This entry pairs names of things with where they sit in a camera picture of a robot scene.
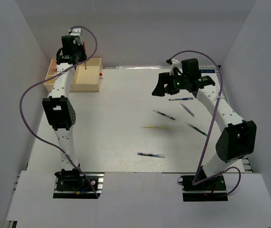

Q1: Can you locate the yellow highlighter pen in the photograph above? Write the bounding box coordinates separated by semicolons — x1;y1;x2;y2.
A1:
143;125;170;129

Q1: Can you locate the red ballpoint pen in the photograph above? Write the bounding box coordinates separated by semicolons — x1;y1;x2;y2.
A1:
83;41;87;70

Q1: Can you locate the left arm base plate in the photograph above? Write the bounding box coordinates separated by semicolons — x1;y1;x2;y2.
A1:
53;173;104;200

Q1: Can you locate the dark blue gel pen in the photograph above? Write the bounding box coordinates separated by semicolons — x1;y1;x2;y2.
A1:
137;152;165;158

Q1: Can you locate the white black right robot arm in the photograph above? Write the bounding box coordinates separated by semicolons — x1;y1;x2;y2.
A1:
152;58;257;190

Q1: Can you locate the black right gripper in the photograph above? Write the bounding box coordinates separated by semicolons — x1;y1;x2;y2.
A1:
152;72;189;97

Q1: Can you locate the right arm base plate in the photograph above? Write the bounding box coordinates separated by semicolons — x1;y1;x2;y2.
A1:
177;175;228;202

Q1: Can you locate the black gel pen clear cap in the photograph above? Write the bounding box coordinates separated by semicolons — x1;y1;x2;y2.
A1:
152;109;175;121

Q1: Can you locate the pink capped marker tube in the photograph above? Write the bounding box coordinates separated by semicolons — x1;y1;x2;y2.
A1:
53;63;57;73

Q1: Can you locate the green gel pen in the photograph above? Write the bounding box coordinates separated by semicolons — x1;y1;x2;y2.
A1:
184;121;207;137

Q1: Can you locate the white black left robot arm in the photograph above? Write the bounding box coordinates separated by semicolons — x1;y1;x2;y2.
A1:
42;35;86;190

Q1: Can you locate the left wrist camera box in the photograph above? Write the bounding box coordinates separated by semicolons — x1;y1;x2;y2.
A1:
68;28;81;37

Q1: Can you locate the cream compartment organizer box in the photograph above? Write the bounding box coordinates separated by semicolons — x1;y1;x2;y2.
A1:
44;58;103;92

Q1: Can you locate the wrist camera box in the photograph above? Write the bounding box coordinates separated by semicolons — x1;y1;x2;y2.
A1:
166;58;181;75
68;28;81;37

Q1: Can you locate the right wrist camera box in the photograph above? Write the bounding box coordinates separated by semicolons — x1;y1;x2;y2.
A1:
166;58;181;75

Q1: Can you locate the blue grip ballpoint pen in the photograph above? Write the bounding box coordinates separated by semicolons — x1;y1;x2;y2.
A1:
168;97;194;101

